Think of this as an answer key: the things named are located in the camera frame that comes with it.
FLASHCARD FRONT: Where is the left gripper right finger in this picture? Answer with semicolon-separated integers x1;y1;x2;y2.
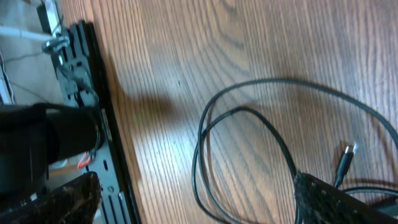
294;172;397;224

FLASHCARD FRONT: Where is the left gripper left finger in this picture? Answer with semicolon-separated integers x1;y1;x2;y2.
1;171;101;224

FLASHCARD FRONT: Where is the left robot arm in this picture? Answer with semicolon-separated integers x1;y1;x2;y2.
1;105;397;223

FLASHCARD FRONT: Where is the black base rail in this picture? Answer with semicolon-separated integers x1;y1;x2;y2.
44;21;141;223

